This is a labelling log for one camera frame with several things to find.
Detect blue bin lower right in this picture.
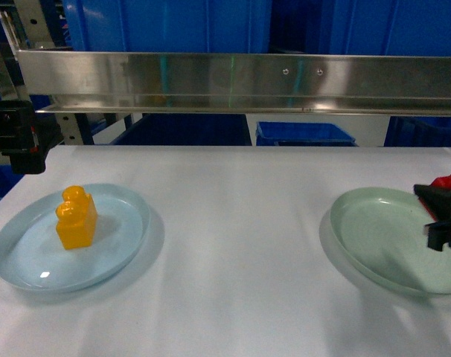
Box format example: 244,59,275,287
384,117,451,147

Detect stainless steel rack rail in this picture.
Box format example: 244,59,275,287
18,51,451,117

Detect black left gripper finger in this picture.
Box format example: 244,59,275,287
413,184,451,219

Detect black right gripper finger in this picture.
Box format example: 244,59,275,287
424,218,451,252

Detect large blue bin upper left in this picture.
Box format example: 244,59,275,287
63,1,272,54

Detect yellow toy block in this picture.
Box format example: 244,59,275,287
55,185,97,250

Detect green round plate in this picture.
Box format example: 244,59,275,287
330,187,451,297

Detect red toy block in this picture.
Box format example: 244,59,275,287
431,173,451,190

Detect blue bin lower left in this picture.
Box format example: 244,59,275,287
112,113,252,146

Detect light blue round plate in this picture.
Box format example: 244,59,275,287
0,184,150,293

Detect small blue bin centre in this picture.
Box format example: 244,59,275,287
256,121,356,147

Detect large blue bin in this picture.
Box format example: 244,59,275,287
63,1,272,54
319,1,451,57

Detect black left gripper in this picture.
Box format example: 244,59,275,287
0,100,62,174

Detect large blue bin upper centre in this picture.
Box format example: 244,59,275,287
319,1,451,57

